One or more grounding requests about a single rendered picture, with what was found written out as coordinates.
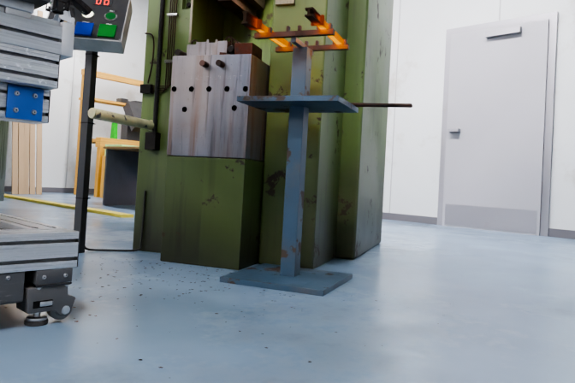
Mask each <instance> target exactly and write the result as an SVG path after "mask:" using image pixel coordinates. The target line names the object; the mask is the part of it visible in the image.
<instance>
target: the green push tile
mask: <svg viewBox="0 0 575 383"><path fill-rule="evenodd" d="M116 29H117V25H108V24H100V25H99V29H98V35H97V36H98V37H102V38H115V35H116Z"/></svg>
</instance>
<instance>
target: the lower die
mask: <svg viewBox="0 0 575 383"><path fill-rule="evenodd" d="M230 45H231V43H230V42H229V41H220V40H218V39H216V42H215V43H209V39H207V41H206V42H196V44H188V45H187V56H202V55H219V52H224V53H227V55H229V54H231V53H230V52H228V47H229V46H230ZM231 55H233V54H231Z"/></svg>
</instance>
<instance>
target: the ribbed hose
mask: <svg viewBox="0 0 575 383"><path fill-rule="evenodd" d="M164 8H165V0H161V2H160V15H159V18H160V19H159V27H158V29H159V30H158V42H157V66H156V68H157V70H156V81H155V93H154V95H155V97H154V109H153V112H154V113H153V123H154V127H153V129H152V133H150V132H146V133H145V150H160V139H161V133H157V115H158V112H157V111H158V102H159V101H158V99H159V87H160V84H159V83H160V75H161V74H160V71H161V60H162V48H163V45H162V43H163V20H164Z"/></svg>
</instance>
